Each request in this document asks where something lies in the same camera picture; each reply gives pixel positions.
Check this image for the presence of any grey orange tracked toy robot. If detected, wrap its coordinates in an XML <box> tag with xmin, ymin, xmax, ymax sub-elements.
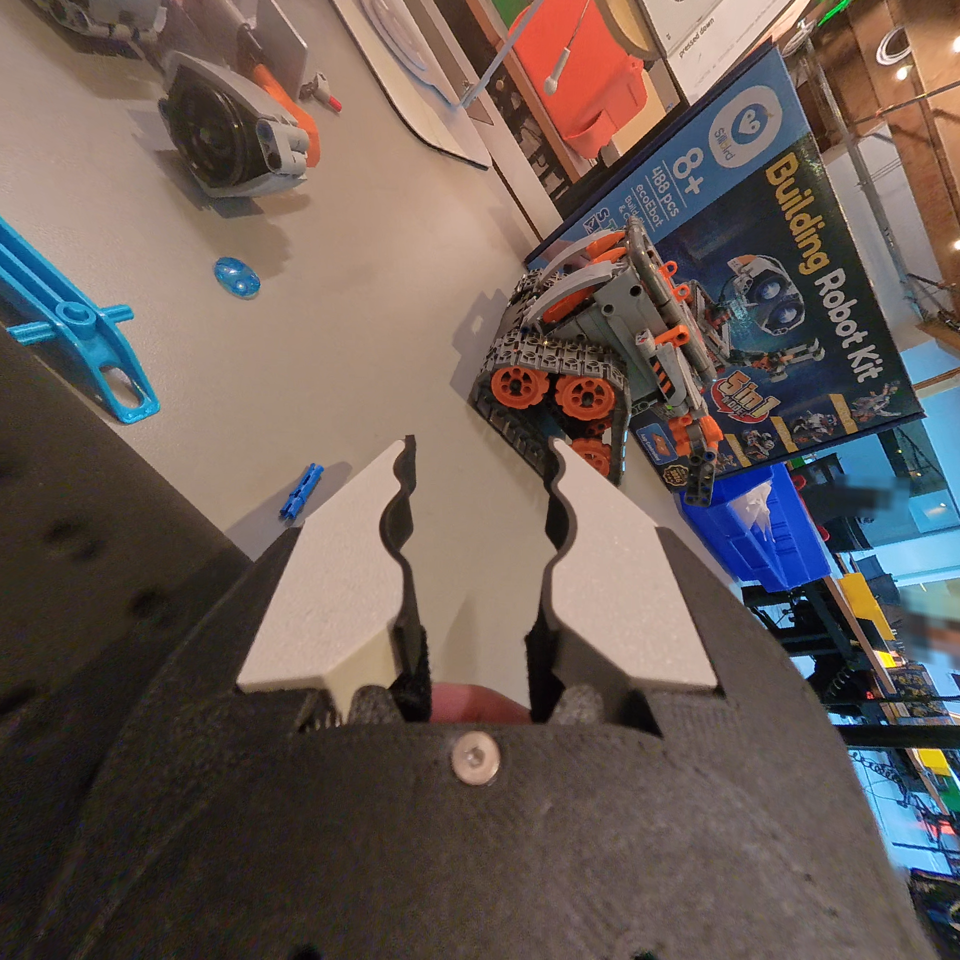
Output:
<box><xmin>468</xmin><ymin>225</ymin><xmax>727</xmax><ymax>505</ymax></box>

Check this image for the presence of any small black white red connector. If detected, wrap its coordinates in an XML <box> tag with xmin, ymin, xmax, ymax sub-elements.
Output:
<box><xmin>298</xmin><ymin>69</ymin><xmax>345</xmax><ymax>114</ymax></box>

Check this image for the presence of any white ball tipped rod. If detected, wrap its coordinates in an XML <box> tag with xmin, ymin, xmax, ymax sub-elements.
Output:
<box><xmin>543</xmin><ymin>0</ymin><xmax>597</xmax><ymax>95</ymax></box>

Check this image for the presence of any white base board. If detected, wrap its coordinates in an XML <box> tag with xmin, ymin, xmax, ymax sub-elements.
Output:
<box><xmin>330</xmin><ymin>0</ymin><xmax>494</xmax><ymax>171</ymax></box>

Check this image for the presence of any black perforated mat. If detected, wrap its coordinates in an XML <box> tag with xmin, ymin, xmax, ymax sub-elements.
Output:
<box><xmin>0</xmin><ymin>322</ymin><xmax>252</xmax><ymax>960</ymax></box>

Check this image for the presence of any blue storage bin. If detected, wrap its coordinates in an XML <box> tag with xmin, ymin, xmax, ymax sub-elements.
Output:
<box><xmin>678</xmin><ymin>461</ymin><xmax>835</xmax><ymax>595</ymax></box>

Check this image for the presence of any light blue stand rod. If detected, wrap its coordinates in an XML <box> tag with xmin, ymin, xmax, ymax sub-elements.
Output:
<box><xmin>459</xmin><ymin>0</ymin><xmax>560</xmax><ymax>106</ymax></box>

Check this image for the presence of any orange plastic bin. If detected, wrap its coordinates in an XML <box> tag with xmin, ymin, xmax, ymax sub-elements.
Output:
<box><xmin>510</xmin><ymin>0</ymin><xmax>652</xmax><ymax>162</ymax></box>

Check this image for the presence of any white round stand base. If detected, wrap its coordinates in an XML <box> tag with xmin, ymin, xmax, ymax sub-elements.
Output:
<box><xmin>360</xmin><ymin>0</ymin><xmax>445</xmax><ymax>82</ymax></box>

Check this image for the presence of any white instruction sheet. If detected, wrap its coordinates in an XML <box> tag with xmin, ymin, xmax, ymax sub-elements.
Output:
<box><xmin>641</xmin><ymin>0</ymin><xmax>800</xmax><ymax>95</ymax></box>

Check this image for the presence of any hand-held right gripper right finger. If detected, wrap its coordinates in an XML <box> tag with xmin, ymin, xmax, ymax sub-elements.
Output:
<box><xmin>523</xmin><ymin>437</ymin><xmax>721</xmax><ymax>723</ymax></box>

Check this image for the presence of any grey wheel module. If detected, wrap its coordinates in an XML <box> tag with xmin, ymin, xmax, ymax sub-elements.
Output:
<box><xmin>41</xmin><ymin>0</ymin><xmax>325</xmax><ymax>201</ymax></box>

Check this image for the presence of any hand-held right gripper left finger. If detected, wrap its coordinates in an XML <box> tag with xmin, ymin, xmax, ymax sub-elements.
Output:
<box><xmin>234</xmin><ymin>435</ymin><xmax>435</xmax><ymax>725</ymax></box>

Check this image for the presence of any yellow bin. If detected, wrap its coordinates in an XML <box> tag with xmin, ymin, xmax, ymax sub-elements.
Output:
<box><xmin>836</xmin><ymin>572</ymin><xmax>901</xmax><ymax>642</ymax></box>

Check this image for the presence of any white plastic bag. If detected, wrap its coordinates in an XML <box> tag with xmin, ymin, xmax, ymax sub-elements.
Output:
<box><xmin>731</xmin><ymin>482</ymin><xmax>775</xmax><ymax>543</ymax></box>

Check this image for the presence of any light blue toy frame piece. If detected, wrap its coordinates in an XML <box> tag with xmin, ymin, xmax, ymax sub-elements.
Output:
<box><xmin>0</xmin><ymin>213</ymin><xmax>162</xmax><ymax>426</ymax></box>

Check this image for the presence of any small blue toy pin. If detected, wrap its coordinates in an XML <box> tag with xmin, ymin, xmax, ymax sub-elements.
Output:
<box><xmin>279</xmin><ymin>462</ymin><xmax>325</xmax><ymax>521</ymax></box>

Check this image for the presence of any dark blue toy kit box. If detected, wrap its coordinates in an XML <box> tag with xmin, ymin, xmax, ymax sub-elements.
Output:
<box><xmin>525</xmin><ymin>41</ymin><xmax>927</xmax><ymax>496</ymax></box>

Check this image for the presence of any translucent blue round toy stud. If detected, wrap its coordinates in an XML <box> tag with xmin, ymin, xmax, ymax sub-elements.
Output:
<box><xmin>213</xmin><ymin>256</ymin><xmax>262</xmax><ymax>300</ymax></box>

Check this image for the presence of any person's right hand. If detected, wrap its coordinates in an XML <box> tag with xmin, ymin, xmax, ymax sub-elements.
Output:
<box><xmin>431</xmin><ymin>681</ymin><xmax>531</xmax><ymax>726</ymax></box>

